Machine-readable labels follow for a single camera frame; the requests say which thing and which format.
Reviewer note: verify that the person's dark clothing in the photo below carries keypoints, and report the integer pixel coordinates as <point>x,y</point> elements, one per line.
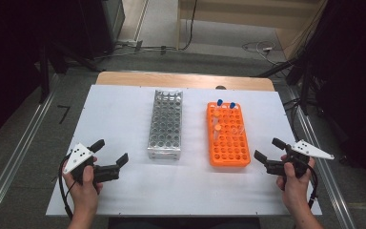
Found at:
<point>184,223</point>

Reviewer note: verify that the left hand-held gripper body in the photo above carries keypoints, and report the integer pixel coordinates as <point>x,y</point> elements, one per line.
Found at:
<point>103,173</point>

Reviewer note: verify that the person's left hand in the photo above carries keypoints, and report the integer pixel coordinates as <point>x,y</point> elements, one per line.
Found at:
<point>84,194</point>

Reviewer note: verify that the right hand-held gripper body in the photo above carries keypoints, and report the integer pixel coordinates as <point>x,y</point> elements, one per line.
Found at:
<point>276,168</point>

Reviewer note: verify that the silver metal test tube rack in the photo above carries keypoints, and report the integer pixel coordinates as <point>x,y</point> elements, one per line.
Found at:
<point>166,127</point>

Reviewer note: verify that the blue-capped test tube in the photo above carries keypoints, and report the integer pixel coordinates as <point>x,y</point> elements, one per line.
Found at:
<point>219,102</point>
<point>232,105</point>

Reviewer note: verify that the dark cabinet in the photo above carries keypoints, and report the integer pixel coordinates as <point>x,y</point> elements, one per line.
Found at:
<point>98,25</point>

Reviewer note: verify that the black metal stand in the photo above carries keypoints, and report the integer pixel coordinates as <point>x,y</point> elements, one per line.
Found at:
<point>305,82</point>
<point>44,73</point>

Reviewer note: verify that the orange plastic test tube rack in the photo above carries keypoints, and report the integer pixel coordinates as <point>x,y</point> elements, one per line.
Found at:
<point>232,143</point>

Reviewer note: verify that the metal floor rail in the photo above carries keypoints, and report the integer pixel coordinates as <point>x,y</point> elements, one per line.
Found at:
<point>324,165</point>
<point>12,159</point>

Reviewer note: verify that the black curtain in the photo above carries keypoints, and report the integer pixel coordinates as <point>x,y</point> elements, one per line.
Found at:
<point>359,79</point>
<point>9,63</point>

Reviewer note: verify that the person's right hand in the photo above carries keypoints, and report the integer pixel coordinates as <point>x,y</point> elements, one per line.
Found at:
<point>294,191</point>

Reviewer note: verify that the white board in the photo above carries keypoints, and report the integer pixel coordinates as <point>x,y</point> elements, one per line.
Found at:
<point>114,120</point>

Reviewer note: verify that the dark round table grommet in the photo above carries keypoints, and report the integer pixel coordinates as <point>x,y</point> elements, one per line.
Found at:
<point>220,87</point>

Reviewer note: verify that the wooden table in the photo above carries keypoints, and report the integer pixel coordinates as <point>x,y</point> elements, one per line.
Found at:
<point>184,79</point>

